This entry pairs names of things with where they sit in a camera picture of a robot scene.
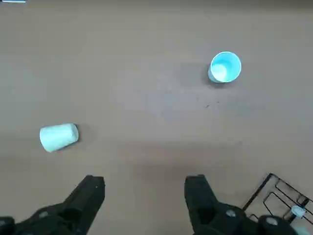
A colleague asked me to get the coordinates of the pale green plastic cup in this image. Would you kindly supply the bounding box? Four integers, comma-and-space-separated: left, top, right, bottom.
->
39, 122, 80, 153

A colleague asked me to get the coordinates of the black wire cup rack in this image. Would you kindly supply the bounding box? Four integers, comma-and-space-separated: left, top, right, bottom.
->
242, 172, 313, 225

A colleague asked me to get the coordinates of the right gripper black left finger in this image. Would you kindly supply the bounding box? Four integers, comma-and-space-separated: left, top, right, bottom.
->
0, 174, 106, 235

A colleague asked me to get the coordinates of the blue plastic cup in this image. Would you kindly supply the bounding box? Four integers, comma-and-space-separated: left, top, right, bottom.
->
208, 51, 242, 84

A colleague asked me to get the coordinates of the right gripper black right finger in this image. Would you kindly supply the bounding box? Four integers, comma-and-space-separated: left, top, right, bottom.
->
184, 174, 298, 235

